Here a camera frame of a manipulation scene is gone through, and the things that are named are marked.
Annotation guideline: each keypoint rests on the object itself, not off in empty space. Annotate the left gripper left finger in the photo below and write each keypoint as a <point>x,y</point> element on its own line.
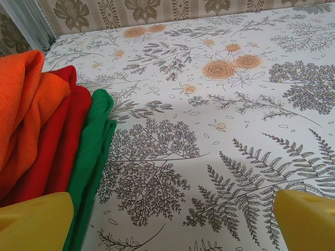
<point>31,225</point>

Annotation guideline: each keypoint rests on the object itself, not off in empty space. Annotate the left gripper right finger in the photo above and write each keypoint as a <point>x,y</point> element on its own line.
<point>306,225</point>

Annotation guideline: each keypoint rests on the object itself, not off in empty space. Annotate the red t-shirt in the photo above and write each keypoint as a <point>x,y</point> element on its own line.
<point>52,146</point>

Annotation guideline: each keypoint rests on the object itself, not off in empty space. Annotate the green t-shirt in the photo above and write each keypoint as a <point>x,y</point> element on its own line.
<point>89,157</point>

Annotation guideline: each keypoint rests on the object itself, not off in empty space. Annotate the orange t-shirt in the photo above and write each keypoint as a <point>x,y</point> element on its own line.
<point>23,104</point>

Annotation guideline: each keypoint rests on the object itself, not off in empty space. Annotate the floral tablecloth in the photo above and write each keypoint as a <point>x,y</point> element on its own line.
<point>209,117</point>

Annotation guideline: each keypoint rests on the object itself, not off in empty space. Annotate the aluminium frame post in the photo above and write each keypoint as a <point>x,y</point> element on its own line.
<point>34,23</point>

